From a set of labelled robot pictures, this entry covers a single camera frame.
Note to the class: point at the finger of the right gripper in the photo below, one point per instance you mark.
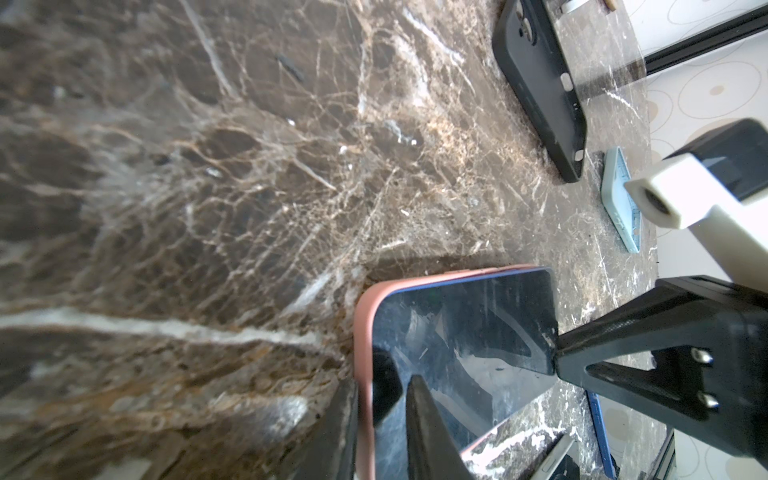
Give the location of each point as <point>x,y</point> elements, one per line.
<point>691,353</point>

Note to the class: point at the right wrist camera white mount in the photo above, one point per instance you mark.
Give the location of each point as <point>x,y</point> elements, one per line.
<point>716,187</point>

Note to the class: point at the black phone case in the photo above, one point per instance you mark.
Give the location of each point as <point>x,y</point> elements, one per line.
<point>527,50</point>

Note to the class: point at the light blue phone case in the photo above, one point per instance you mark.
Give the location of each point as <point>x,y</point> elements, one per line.
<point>621,208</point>

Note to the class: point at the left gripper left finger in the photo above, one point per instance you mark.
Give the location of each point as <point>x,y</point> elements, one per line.
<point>330,451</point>

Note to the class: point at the black phone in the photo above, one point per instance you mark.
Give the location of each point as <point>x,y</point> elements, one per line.
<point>609,466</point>
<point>561,462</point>
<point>483,345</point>

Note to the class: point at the white stapler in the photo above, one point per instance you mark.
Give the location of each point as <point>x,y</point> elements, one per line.
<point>569,6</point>

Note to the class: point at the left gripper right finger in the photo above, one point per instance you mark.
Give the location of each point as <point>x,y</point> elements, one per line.
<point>431,452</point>

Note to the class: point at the pink phone case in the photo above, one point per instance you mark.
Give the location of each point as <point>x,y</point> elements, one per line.
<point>363,356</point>

